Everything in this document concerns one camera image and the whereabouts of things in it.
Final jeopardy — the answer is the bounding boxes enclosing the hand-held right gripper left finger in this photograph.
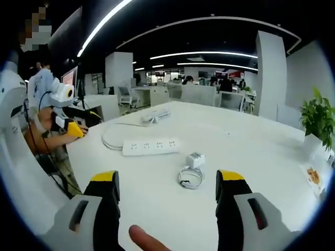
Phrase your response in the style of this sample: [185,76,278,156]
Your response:
[43,170,125,251]

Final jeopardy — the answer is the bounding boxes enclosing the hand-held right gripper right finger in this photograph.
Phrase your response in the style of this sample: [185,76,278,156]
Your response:
[216,169,302,251]

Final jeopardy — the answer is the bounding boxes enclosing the white charger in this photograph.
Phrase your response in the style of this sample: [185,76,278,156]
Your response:
[185,151,206,169]

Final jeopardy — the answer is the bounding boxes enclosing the white power strip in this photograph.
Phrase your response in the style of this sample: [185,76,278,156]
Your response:
[122,138,181,157]

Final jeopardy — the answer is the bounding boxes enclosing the white desk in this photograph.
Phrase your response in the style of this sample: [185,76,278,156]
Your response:
[64,100,329,251]

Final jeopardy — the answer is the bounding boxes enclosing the long ceiling light strip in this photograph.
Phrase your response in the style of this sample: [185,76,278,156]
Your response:
[150,50,259,61]
[76,0,135,58]
[176,62,259,72]

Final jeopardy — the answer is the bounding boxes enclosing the white desk partition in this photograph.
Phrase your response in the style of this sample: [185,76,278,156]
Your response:
[180,84,217,107]

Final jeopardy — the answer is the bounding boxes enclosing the monitor with red screen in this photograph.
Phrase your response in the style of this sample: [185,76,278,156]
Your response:
[60,66,79,98]

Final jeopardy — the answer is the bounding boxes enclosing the black tripod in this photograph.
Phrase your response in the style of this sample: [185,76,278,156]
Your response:
[76,75,87,111]

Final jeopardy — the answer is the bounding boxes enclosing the white paper with snacks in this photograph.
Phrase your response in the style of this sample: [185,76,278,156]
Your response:
[299,161,328,198]

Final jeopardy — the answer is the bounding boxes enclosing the white plant pot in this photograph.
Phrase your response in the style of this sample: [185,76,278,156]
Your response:
[303,133,331,162]

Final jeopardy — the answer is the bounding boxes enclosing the green potted plant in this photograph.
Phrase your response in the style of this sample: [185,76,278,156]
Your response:
[299,87,335,153]

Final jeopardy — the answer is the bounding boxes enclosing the white power strip cable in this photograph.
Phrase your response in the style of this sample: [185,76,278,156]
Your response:
[101,122,148,151]

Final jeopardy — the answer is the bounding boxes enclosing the white charger cable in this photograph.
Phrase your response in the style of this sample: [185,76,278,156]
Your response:
[177,166,205,189]

